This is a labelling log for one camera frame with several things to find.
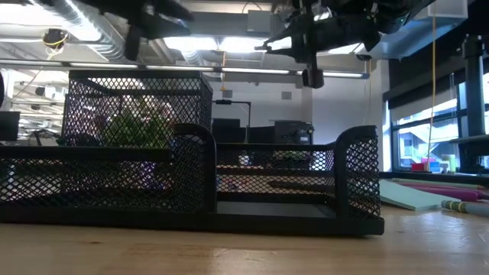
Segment black aluminium table frame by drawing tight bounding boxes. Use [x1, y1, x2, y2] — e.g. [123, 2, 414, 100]
[377, 170, 489, 188]

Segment thin black stand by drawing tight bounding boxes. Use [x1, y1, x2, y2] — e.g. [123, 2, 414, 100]
[212, 98, 253, 144]

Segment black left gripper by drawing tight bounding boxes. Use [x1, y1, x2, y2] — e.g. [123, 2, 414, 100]
[124, 0, 194, 62]

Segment dark grey side desk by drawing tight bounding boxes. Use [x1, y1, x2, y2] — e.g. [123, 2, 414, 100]
[449, 134, 489, 175]

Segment black mesh desk organizer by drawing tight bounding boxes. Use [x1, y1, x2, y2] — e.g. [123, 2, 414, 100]
[0, 70, 385, 236]

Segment black ceiling device yellow cable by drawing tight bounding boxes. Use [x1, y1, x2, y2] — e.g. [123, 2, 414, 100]
[41, 27, 70, 50]

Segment black pole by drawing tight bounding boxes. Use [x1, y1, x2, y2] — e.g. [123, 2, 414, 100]
[460, 33, 489, 138]

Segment teal pencil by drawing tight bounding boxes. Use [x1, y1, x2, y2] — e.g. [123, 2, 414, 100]
[441, 199, 489, 219]

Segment grey ceiling box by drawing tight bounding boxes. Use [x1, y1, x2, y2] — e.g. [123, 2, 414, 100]
[246, 8, 273, 34]

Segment long ceiling light bar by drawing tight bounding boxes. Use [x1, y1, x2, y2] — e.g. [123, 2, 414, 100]
[0, 59, 371, 79]

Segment purple handled scissors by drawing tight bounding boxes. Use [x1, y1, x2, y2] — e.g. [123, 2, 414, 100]
[392, 177, 489, 202]

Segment teal sticky note pad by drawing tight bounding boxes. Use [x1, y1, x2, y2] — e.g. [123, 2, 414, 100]
[379, 178, 461, 212]

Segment yellow hanging cord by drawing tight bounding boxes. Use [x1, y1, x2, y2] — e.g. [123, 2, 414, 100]
[426, 15, 438, 173]

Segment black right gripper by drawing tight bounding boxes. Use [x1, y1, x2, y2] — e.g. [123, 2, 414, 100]
[254, 0, 383, 89]

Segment green plant in white pot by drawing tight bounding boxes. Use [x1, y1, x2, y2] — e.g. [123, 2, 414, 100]
[102, 102, 173, 149]

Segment green container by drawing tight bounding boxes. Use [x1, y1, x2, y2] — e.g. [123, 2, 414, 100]
[442, 154, 458, 173]

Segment black monitor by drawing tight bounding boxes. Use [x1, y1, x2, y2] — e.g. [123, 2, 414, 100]
[0, 110, 21, 143]
[211, 117, 242, 144]

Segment black equipment box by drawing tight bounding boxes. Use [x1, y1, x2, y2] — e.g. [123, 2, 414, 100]
[273, 119, 315, 145]

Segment silver ventilation duct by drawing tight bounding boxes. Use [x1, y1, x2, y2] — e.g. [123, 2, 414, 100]
[36, 0, 133, 64]

